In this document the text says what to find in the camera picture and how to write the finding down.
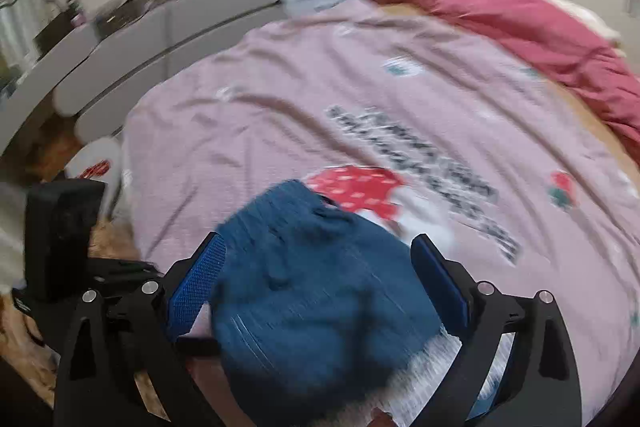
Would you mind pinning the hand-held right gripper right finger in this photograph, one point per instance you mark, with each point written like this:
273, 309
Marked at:
440, 287

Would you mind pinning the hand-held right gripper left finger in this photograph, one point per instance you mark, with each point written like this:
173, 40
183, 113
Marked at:
195, 287

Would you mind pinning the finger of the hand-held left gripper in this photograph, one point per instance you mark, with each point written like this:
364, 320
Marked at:
120, 269
200, 347

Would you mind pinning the pink printed blanket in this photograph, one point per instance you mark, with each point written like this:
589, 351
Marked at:
350, 72

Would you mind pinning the long grey cabinet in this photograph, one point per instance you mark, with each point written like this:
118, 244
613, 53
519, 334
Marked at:
200, 22

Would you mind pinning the red quilt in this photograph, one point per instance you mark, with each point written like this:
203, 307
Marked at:
500, 7

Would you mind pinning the white pillow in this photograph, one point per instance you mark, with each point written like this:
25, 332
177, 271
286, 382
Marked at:
580, 12

